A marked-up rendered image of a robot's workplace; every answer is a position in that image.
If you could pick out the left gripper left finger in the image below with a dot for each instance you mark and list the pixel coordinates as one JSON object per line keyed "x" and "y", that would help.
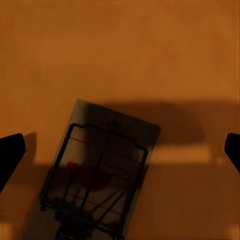
{"x": 12, "y": 150}

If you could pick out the mousetrap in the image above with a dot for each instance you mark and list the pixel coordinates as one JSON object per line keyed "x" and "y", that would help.
{"x": 94, "y": 181}

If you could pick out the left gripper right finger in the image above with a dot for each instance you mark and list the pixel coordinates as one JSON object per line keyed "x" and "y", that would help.
{"x": 232, "y": 149}

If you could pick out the cabinet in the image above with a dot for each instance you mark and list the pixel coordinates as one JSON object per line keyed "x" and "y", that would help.
{"x": 172, "y": 63}

